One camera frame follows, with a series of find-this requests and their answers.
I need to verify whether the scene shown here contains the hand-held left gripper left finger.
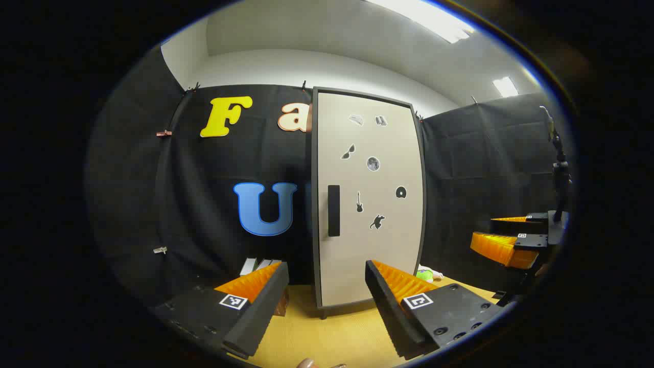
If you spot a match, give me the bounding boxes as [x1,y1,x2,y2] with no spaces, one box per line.
[153,262,289,360]

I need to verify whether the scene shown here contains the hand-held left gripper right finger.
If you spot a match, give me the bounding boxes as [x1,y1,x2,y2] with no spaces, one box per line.
[365,260,504,360]

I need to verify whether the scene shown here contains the black door handle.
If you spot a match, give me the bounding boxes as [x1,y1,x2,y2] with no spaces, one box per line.
[328,185,341,238]

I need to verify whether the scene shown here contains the grey cabinet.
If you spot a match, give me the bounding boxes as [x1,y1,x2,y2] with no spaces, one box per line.
[310,86,428,320]

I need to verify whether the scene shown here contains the white and green toy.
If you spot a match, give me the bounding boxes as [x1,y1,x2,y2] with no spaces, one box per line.
[416,265,444,283]

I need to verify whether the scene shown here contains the black backdrop cloth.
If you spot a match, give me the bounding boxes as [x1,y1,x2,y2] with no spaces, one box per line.
[84,46,574,308]

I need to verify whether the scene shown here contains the small ceiling light panel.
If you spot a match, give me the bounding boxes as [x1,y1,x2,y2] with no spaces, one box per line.
[492,76,520,98]

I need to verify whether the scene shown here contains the large ceiling light panel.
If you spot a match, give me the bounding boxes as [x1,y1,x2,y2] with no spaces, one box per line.
[367,0,477,44]

